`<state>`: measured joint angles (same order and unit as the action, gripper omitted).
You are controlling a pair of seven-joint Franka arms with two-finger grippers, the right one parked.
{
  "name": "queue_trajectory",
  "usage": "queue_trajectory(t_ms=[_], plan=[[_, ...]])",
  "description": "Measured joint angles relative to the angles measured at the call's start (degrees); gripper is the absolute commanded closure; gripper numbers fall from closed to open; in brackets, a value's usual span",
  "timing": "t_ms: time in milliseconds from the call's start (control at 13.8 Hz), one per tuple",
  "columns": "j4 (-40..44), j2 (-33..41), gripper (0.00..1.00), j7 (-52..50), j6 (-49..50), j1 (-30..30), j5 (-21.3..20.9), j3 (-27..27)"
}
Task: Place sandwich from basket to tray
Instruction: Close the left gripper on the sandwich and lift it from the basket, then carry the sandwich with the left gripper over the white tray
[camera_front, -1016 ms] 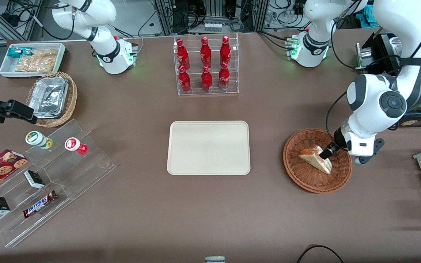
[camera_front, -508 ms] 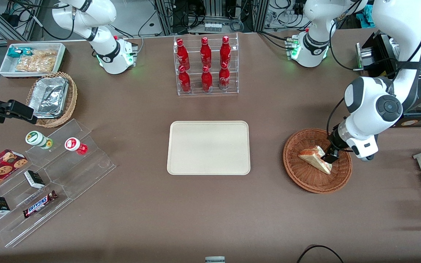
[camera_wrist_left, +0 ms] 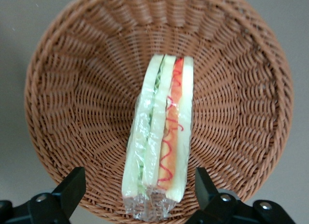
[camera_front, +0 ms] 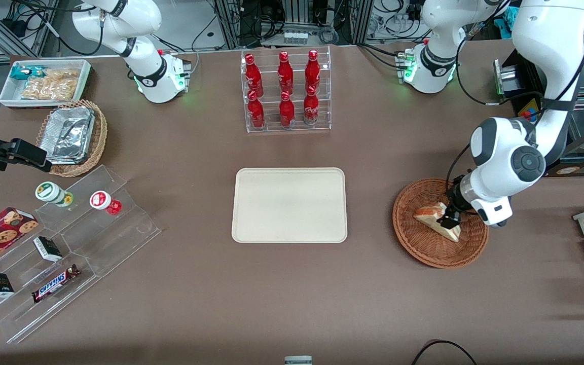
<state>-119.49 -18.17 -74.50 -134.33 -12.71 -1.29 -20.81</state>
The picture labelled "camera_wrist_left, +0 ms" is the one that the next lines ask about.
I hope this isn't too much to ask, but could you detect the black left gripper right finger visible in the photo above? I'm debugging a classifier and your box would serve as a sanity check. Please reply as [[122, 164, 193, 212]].
[[190, 167, 296, 224]]

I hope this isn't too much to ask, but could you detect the brown round wicker basket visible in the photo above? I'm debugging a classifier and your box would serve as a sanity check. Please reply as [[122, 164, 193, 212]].
[[24, 0, 294, 224]]

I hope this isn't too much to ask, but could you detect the triangle sandwich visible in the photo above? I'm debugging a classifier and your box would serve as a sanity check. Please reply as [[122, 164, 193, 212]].
[[121, 54, 195, 221]]

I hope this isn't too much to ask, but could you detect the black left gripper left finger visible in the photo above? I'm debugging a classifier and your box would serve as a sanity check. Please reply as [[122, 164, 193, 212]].
[[0, 167, 86, 224]]

